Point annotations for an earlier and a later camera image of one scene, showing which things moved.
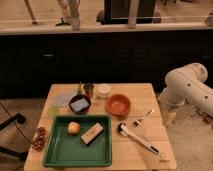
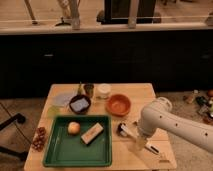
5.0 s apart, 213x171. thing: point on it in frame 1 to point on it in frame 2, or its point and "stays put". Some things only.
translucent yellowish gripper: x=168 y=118 to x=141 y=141
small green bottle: x=80 y=89 stays put
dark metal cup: x=88 y=87 stays put
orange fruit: x=73 y=127 stays put
